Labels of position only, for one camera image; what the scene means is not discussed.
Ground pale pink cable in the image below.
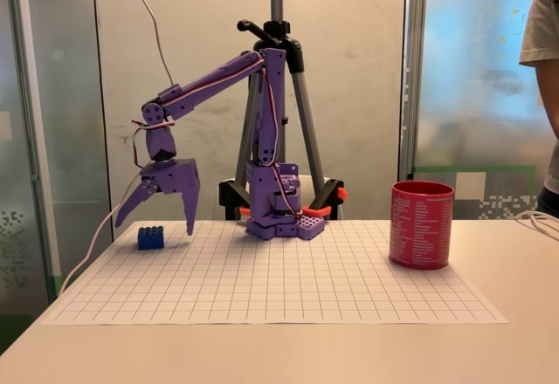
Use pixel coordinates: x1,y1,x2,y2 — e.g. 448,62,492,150
58,0,176,296

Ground person in white t-shirt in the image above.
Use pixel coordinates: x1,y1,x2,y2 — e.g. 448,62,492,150
518,0,559,220

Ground red cup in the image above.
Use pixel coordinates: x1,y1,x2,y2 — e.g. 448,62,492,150
389,180,456,272

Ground blue toy brick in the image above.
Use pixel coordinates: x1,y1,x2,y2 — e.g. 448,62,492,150
137,225,166,251

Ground black orange table clamp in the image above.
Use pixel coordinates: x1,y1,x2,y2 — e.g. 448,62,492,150
217,178,253,222
304,178,350,222

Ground white cables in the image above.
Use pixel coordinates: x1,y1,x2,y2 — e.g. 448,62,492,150
514,210,559,242

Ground white grid paper sheet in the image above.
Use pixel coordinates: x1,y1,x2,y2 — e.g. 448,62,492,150
41,219,510,326

